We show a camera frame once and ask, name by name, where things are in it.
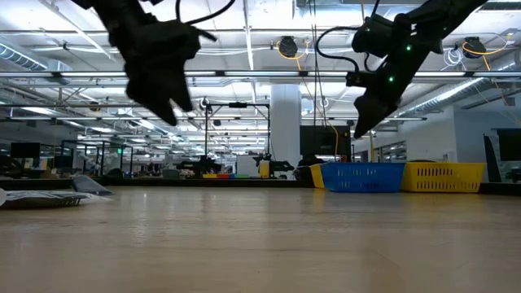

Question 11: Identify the black aluminium table frame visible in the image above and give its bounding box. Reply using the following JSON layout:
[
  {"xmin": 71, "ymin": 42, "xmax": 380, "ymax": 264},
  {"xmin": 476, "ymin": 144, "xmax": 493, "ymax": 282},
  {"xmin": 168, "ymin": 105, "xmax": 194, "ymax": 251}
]
[{"xmin": 0, "ymin": 177, "xmax": 521, "ymax": 196}]

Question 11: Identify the silver ventilation duct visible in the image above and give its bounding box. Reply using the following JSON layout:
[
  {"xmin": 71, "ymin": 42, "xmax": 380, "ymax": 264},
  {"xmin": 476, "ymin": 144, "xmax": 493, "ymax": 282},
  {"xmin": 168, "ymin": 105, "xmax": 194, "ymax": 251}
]
[
  {"xmin": 396, "ymin": 77, "xmax": 493, "ymax": 119},
  {"xmin": 0, "ymin": 42, "xmax": 72, "ymax": 73}
]

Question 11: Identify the white square pillar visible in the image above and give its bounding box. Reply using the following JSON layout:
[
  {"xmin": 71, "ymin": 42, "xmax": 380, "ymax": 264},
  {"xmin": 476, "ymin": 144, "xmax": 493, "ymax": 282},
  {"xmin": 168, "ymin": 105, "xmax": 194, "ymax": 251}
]
[{"xmin": 269, "ymin": 83, "xmax": 303, "ymax": 180}]

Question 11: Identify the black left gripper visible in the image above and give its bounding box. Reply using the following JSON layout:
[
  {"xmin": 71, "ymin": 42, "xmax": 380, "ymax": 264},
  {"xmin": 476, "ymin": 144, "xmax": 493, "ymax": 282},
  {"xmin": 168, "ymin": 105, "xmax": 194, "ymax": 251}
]
[{"xmin": 101, "ymin": 15, "xmax": 203, "ymax": 126}]

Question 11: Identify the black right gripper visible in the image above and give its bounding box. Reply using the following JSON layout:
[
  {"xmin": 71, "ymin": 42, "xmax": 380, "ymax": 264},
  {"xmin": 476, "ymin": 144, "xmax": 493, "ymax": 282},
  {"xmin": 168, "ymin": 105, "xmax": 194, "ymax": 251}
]
[{"xmin": 352, "ymin": 14, "xmax": 443, "ymax": 138}]

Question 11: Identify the blue plastic basket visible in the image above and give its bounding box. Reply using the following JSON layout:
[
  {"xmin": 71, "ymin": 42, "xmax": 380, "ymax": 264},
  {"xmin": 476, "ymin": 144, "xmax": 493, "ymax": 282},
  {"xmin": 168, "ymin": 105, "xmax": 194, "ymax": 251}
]
[{"xmin": 320, "ymin": 162, "xmax": 406, "ymax": 194}]

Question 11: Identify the yellow plastic basket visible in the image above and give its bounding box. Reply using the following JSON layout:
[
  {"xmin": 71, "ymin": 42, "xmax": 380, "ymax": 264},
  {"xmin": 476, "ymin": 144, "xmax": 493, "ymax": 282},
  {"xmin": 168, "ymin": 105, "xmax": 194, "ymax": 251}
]
[
  {"xmin": 400, "ymin": 162, "xmax": 487, "ymax": 194},
  {"xmin": 309, "ymin": 163, "xmax": 326, "ymax": 190}
]

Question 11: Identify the black wall screen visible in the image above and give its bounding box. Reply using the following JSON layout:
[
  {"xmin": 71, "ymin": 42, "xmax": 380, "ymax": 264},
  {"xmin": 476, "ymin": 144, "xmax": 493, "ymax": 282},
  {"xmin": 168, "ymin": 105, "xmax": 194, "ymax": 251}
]
[{"xmin": 299, "ymin": 125, "xmax": 352, "ymax": 156}]

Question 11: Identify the black background station frame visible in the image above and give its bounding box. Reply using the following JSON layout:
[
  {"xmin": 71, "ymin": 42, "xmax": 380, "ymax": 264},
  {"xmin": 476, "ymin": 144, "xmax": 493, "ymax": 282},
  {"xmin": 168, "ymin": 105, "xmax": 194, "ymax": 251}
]
[{"xmin": 204, "ymin": 101, "xmax": 272, "ymax": 164}]

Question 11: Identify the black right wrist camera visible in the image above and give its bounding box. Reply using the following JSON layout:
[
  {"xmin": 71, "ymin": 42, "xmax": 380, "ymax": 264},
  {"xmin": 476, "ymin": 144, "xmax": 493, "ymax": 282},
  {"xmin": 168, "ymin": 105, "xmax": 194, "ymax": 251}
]
[{"xmin": 345, "ymin": 70, "xmax": 370, "ymax": 89}]

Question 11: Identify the long ceiling light strip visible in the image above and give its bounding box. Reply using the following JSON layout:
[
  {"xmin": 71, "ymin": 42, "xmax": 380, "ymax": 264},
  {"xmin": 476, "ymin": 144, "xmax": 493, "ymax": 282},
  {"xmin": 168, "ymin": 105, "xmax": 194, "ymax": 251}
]
[{"xmin": 0, "ymin": 70, "xmax": 521, "ymax": 79}]

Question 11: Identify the white background box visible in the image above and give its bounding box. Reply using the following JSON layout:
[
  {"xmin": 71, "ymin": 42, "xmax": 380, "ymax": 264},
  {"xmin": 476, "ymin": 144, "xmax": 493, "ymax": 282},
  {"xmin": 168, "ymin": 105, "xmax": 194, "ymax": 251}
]
[{"xmin": 235, "ymin": 154, "xmax": 261, "ymax": 178}]

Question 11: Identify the orange hanging cable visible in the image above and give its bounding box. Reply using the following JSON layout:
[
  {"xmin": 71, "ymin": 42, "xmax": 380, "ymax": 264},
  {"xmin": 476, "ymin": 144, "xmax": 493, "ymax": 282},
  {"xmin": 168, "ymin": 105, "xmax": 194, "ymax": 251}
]
[{"xmin": 328, "ymin": 121, "xmax": 340, "ymax": 163}]

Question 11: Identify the grey toiletry tube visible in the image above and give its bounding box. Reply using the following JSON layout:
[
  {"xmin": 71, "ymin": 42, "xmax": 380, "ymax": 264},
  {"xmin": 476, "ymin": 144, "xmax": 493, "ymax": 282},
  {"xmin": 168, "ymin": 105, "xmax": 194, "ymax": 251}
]
[{"xmin": 71, "ymin": 174, "xmax": 115, "ymax": 197}]

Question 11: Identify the black background monitor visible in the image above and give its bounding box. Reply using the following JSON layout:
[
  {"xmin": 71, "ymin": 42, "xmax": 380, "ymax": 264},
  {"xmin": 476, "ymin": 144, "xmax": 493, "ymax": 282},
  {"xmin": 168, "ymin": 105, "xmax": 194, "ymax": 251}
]
[
  {"xmin": 10, "ymin": 142, "xmax": 42, "ymax": 160},
  {"xmin": 497, "ymin": 129, "xmax": 521, "ymax": 162}
]

